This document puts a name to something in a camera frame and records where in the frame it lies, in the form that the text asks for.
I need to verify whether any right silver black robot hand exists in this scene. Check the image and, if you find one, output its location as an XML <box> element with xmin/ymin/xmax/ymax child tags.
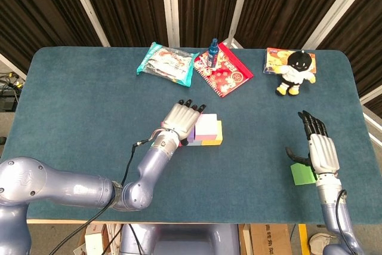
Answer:
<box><xmin>285</xmin><ymin>110</ymin><xmax>341</xmax><ymax>176</ymax></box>

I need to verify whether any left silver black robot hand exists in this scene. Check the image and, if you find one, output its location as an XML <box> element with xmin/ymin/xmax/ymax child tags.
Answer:
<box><xmin>161</xmin><ymin>99</ymin><xmax>207</xmax><ymax>146</ymax></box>

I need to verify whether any purple foam cube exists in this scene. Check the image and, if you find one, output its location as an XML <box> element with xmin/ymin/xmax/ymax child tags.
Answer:
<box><xmin>186</xmin><ymin>123</ymin><xmax>198</xmax><ymax>144</ymax></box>

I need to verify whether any pink foam cube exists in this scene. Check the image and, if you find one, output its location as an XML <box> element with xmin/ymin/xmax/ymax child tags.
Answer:
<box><xmin>193</xmin><ymin>113</ymin><xmax>218</xmax><ymax>142</ymax></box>

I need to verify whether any green foam cube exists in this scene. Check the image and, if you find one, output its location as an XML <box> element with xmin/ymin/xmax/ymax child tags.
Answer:
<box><xmin>290</xmin><ymin>162</ymin><xmax>317</xmax><ymax>186</ymax></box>

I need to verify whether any yellow foam cube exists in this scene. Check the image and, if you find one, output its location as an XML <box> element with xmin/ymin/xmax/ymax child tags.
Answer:
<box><xmin>202</xmin><ymin>119</ymin><xmax>224</xmax><ymax>147</ymax></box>

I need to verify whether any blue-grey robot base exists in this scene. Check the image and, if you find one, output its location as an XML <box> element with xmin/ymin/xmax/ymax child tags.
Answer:
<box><xmin>121</xmin><ymin>223</ymin><xmax>241</xmax><ymax>255</ymax></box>

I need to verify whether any teal snack packet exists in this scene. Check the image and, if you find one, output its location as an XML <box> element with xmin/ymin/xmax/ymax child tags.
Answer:
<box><xmin>136</xmin><ymin>42</ymin><xmax>200</xmax><ymax>88</ymax></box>

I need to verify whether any red spiral notebook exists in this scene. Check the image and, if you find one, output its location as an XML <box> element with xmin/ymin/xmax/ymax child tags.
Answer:
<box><xmin>193</xmin><ymin>42</ymin><xmax>254</xmax><ymax>99</ymax></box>

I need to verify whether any blue spray bottle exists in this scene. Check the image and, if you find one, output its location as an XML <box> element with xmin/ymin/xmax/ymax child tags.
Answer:
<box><xmin>207</xmin><ymin>38</ymin><xmax>220</xmax><ymax>67</ymax></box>

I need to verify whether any teal felt table cover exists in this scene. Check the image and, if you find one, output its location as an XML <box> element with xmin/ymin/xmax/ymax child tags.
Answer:
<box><xmin>0</xmin><ymin>46</ymin><xmax>382</xmax><ymax>226</ymax></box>

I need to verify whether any white sneaker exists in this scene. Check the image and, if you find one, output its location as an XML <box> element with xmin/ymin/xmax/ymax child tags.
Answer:
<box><xmin>309</xmin><ymin>232</ymin><xmax>338</xmax><ymax>253</ymax></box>

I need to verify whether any black plush doll white shirt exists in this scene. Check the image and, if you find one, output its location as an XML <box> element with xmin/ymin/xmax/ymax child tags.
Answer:
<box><xmin>275</xmin><ymin>49</ymin><xmax>316</xmax><ymax>97</ymax></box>

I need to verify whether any brown cardboard box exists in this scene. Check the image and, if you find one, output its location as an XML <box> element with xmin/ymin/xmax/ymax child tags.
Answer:
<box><xmin>243</xmin><ymin>223</ymin><xmax>292</xmax><ymax>255</ymax></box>

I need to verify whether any blue and orange carton box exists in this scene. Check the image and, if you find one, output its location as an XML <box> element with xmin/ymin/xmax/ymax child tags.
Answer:
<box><xmin>262</xmin><ymin>47</ymin><xmax>317</xmax><ymax>75</ymax></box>

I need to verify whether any dark brown curtain panel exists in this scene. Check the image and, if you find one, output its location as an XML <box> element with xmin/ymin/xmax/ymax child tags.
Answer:
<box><xmin>0</xmin><ymin>0</ymin><xmax>104</xmax><ymax>73</ymax></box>
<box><xmin>316</xmin><ymin>0</ymin><xmax>382</xmax><ymax>97</ymax></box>
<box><xmin>175</xmin><ymin>0</ymin><xmax>245</xmax><ymax>48</ymax></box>
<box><xmin>235</xmin><ymin>0</ymin><xmax>358</xmax><ymax>50</ymax></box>
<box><xmin>76</xmin><ymin>0</ymin><xmax>170</xmax><ymax>47</ymax></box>

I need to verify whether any white cardboard box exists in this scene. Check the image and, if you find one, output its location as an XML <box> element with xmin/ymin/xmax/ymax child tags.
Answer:
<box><xmin>73</xmin><ymin>223</ymin><xmax>120</xmax><ymax>255</ymax></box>

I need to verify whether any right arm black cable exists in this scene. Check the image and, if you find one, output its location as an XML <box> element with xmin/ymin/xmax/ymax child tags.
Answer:
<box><xmin>335</xmin><ymin>189</ymin><xmax>361</xmax><ymax>253</ymax></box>

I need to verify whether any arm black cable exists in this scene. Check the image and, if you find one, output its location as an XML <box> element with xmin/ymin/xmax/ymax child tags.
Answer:
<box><xmin>49</xmin><ymin>138</ymin><xmax>158</xmax><ymax>255</ymax></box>
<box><xmin>335</xmin><ymin>189</ymin><xmax>361</xmax><ymax>253</ymax></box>

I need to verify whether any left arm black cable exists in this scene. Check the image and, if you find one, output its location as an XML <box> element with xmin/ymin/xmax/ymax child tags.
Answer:
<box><xmin>49</xmin><ymin>138</ymin><xmax>158</xmax><ymax>255</ymax></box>

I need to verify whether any white partition frame post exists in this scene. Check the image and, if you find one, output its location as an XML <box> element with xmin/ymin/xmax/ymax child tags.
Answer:
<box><xmin>64</xmin><ymin>0</ymin><xmax>110</xmax><ymax>47</ymax></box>
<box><xmin>226</xmin><ymin>0</ymin><xmax>253</xmax><ymax>49</ymax></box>
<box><xmin>160</xmin><ymin>0</ymin><xmax>181</xmax><ymax>48</ymax></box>
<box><xmin>359</xmin><ymin>86</ymin><xmax>382</xmax><ymax>108</ymax></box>
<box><xmin>301</xmin><ymin>0</ymin><xmax>366</xmax><ymax>50</ymax></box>
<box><xmin>0</xmin><ymin>53</ymin><xmax>27</xmax><ymax>81</ymax></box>

